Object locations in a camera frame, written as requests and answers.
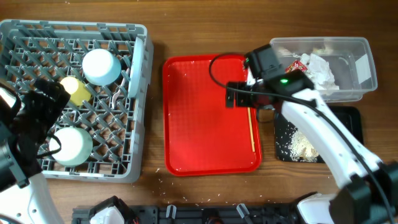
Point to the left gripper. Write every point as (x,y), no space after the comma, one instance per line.
(51,109)

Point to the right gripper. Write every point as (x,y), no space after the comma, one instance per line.
(242,99)

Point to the wooden chopstick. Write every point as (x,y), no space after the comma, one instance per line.
(251,130)

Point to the yellow plastic cup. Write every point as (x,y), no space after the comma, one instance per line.
(76,89)

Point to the green bowl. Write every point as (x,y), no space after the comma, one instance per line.
(76,146)

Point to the red snack wrapper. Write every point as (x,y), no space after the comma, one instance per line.
(296,65)

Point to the light blue bowl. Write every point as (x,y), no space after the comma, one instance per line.
(101,67)

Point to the grey plastic dishwasher rack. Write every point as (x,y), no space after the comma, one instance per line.
(53,50)

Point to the white napkin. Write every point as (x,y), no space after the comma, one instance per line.
(318,70)

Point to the leftover rice food waste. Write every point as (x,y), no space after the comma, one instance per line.
(301,149)

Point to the light blue round plate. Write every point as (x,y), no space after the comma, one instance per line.
(136,68)

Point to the white plastic fork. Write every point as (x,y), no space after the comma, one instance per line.
(116,95)

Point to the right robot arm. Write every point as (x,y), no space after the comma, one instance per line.
(367,186)

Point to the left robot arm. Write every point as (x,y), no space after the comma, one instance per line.
(25,196)

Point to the clear plastic waste bin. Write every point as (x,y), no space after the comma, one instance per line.
(350,60)

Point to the red plastic serving tray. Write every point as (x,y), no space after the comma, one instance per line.
(201,135)

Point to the black rectangular tray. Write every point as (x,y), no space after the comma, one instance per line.
(348,115)

